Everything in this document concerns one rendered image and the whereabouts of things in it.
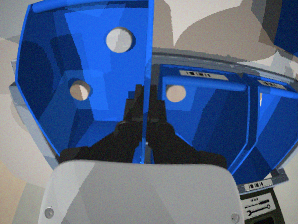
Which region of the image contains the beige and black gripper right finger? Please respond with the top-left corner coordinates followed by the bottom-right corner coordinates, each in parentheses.
top-left (146, 85), bottom-right (227, 169)

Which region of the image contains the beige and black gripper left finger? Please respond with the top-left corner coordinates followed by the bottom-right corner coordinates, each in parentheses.
top-left (59, 84), bottom-right (144, 163)

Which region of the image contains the grey low shelf rack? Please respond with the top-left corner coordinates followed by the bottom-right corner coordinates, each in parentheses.
top-left (9, 52), bottom-right (298, 195)

